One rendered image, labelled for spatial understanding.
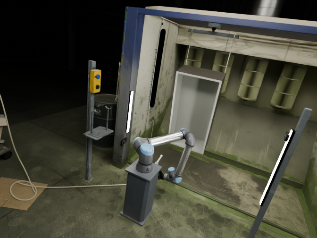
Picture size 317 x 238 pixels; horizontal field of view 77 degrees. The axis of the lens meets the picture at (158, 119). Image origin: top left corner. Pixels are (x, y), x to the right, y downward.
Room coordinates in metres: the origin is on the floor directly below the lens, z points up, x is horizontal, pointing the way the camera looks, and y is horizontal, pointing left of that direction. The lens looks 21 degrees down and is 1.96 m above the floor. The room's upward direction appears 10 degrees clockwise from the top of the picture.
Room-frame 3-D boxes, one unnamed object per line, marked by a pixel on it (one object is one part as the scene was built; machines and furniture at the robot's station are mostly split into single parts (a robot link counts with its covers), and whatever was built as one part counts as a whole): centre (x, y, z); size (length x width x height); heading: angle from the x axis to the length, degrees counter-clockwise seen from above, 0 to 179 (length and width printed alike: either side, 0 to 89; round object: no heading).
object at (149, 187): (1.87, 0.06, 0.32); 0.31 x 0.31 x 0.64; 68
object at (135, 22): (2.76, 0.50, 1.14); 0.18 x 0.18 x 2.29; 68
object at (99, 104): (3.41, 0.95, 0.44); 0.59 x 0.58 x 0.89; 49
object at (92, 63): (2.29, 0.85, 0.82); 0.06 x 0.06 x 1.64; 68
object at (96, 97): (3.41, 0.95, 0.86); 0.54 x 0.54 x 0.01
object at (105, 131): (2.24, 0.70, 0.95); 0.26 x 0.15 x 0.32; 158
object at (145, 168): (1.87, 0.06, 0.69); 0.19 x 0.19 x 0.10
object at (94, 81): (2.27, 0.79, 1.42); 0.12 x 0.06 x 0.26; 158
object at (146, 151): (1.88, 0.07, 0.83); 0.17 x 0.15 x 0.18; 30
